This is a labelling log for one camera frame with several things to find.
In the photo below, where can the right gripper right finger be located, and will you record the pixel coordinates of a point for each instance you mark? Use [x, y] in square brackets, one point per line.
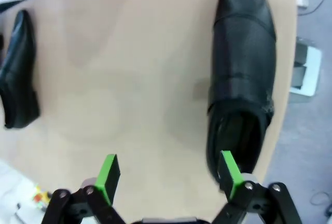
[232, 180]

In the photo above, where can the pale ribbed bench top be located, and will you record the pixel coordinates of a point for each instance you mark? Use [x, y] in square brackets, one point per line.
[13, 180]

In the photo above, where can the white floor box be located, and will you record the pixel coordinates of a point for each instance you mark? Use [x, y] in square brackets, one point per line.
[311, 73]

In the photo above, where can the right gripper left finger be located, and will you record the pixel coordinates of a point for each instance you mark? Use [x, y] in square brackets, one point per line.
[106, 182]

